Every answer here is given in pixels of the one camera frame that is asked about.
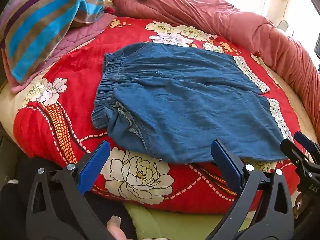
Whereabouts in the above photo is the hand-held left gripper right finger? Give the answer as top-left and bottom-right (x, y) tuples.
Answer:
(211, 139), (294, 240)

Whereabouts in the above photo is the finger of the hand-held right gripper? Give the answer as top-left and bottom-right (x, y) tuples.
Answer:
(280, 139), (310, 172)
(294, 131), (320, 155)

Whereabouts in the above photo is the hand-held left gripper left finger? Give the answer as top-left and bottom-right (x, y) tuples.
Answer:
(26, 140), (118, 240)

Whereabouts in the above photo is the blue denim pants lace trim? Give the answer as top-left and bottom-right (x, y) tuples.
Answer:
(91, 42), (295, 164)

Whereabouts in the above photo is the person's left hand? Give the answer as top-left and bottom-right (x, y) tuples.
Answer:
(106, 215), (130, 240)

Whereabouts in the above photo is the person's green clothing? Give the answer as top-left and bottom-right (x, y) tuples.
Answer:
(124, 201), (237, 240)

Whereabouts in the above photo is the red floral blanket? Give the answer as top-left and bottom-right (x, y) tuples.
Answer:
(12, 17), (307, 215)

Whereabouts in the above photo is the dark cloth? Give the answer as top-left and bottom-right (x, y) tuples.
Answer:
(0, 155), (137, 240)

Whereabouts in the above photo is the purple quilted pad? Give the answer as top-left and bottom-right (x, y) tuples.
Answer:
(1, 12), (117, 94)

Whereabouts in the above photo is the pink-red quilted comforter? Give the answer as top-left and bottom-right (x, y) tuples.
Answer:
(111, 0), (320, 120)

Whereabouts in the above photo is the striped blue brown towel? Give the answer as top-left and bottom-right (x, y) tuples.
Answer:
(0, 0), (105, 83)

